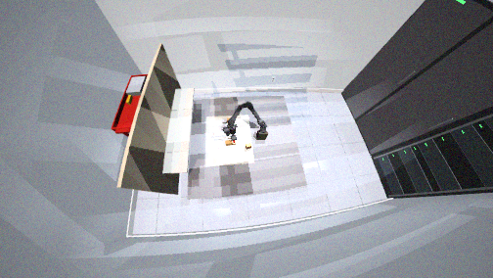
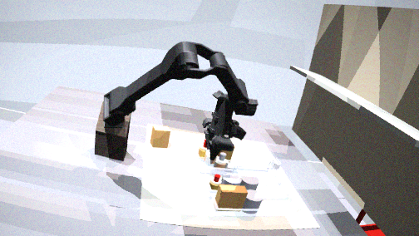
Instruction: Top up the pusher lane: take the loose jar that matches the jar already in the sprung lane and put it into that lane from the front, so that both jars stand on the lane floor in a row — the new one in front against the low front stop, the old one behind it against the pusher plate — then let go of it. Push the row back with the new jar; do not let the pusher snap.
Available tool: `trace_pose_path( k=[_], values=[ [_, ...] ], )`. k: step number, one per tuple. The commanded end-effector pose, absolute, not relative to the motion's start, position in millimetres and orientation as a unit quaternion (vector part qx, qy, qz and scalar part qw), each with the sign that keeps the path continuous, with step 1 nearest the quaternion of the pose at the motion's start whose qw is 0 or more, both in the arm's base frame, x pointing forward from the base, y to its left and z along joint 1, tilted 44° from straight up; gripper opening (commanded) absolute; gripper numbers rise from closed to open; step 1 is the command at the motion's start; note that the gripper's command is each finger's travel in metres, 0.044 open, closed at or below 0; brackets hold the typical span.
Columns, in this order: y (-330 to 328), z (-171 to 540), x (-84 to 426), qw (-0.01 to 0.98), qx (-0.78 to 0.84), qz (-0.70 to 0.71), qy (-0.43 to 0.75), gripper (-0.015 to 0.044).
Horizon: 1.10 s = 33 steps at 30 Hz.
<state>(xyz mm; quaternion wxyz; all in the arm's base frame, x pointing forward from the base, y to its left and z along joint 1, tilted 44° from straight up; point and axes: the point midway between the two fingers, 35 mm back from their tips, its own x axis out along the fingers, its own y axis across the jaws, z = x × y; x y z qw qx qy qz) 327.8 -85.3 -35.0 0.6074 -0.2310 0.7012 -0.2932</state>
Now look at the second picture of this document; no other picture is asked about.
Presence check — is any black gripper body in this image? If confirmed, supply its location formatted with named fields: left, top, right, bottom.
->
left=202, top=112, right=235, bottom=151

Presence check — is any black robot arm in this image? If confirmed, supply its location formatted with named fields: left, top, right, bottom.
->
left=103, top=41, right=259, bottom=128

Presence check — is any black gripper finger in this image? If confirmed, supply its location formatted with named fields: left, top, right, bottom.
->
left=205, top=130, right=214, bottom=150
left=209, top=140, right=221, bottom=160

